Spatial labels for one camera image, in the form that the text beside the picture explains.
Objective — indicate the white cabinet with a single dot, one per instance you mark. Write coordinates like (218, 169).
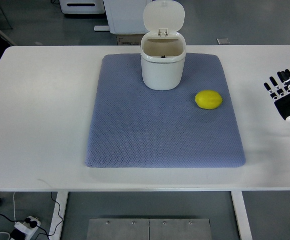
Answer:
(124, 17)

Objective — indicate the white power strip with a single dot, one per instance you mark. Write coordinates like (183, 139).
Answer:
(27, 228)

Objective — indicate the grey metal base plate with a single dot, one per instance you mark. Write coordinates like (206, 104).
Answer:
(152, 229)

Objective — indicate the grey floor socket plate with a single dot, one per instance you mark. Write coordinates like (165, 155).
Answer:
(223, 41)

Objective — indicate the white trash can with lid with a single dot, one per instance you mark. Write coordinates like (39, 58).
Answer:
(163, 48)

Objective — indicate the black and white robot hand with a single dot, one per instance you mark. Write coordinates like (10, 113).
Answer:
(280, 94)

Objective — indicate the yellow lemon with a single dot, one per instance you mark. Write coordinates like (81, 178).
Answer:
(208, 99)

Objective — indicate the cardboard box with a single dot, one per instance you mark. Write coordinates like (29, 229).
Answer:
(129, 39)

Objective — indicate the blue textured mat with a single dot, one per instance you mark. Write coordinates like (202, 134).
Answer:
(134, 126)

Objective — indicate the right white table leg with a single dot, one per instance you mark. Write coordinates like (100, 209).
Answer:
(241, 215)

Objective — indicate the white appliance with black slot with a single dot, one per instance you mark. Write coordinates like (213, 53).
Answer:
(84, 7)

